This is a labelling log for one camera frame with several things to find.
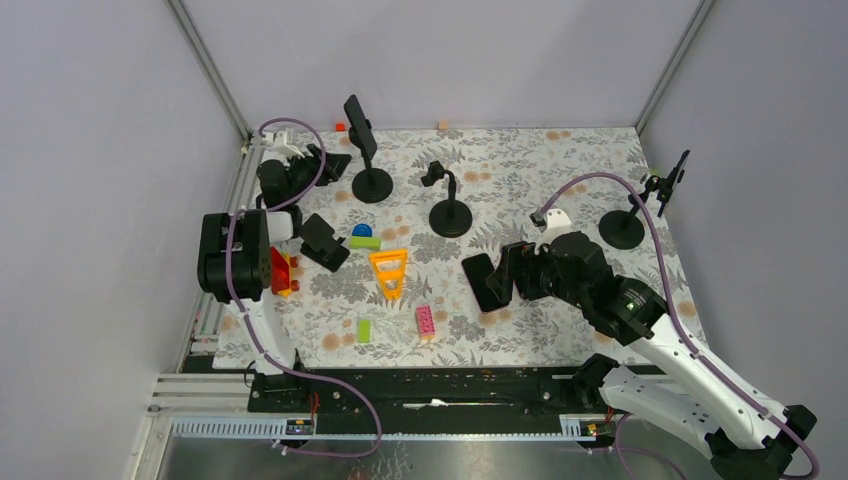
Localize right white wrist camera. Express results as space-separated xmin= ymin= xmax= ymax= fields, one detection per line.
xmin=530 ymin=208 xmax=573 ymax=251

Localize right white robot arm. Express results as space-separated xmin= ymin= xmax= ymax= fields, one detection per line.
xmin=482 ymin=232 xmax=820 ymax=479

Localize orange triangular plastic frame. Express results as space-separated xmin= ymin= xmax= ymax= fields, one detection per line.
xmin=368 ymin=249 xmax=408 ymax=301

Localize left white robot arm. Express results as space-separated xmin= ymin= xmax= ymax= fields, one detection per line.
xmin=197 ymin=144 xmax=352 ymax=411

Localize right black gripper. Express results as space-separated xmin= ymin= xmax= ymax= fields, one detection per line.
xmin=485 ymin=241 xmax=589 ymax=309

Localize black phone purple case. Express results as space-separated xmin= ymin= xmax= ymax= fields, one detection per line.
xmin=461 ymin=253 xmax=513 ymax=314

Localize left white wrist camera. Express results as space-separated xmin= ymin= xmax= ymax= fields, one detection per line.
xmin=261 ymin=128 xmax=304 ymax=159

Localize blue arch block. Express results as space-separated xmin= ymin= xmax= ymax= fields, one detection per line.
xmin=352 ymin=223 xmax=373 ymax=237

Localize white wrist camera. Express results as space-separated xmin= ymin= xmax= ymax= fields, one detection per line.
xmin=530 ymin=208 xmax=573 ymax=251
xmin=261 ymin=128 xmax=304 ymax=159

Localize floral patterned table mat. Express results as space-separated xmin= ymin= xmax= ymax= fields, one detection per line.
xmin=275 ymin=128 xmax=649 ymax=368

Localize small green block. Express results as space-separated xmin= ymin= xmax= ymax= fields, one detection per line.
xmin=357 ymin=319 xmax=372 ymax=344

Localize long green block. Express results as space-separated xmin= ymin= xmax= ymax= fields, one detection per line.
xmin=349 ymin=235 xmax=381 ymax=251

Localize black pole stand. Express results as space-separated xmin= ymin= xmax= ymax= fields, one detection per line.
xmin=421 ymin=161 xmax=473 ymax=238
xmin=598 ymin=175 xmax=661 ymax=250

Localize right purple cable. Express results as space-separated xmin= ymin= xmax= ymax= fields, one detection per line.
xmin=533 ymin=172 xmax=821 ymax=480

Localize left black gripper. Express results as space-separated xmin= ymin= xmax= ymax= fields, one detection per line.
xmin=286 ymin=143 xmax=351 ymax=205

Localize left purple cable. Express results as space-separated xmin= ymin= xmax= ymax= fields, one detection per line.
xmin=223 ymin=117 xmax=384 ymax=460

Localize red yellow toy truck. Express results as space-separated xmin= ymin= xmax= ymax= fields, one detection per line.
xmin=270 ymin=247 xmax=300 ymax=298

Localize pink studded toy brick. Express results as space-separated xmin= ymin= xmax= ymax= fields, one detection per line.
xmin=415 ymin=305 xmax=436 ymax=340

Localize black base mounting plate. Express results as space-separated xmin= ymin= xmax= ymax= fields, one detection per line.
xmin=247 ymin=367 xmax=620 ymax=436

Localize purple cable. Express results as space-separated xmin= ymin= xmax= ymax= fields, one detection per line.
xmin=533 ymin=172 xmax=821 ymax=480
xmin=223 ymin=117 xmax=384 ymax=460

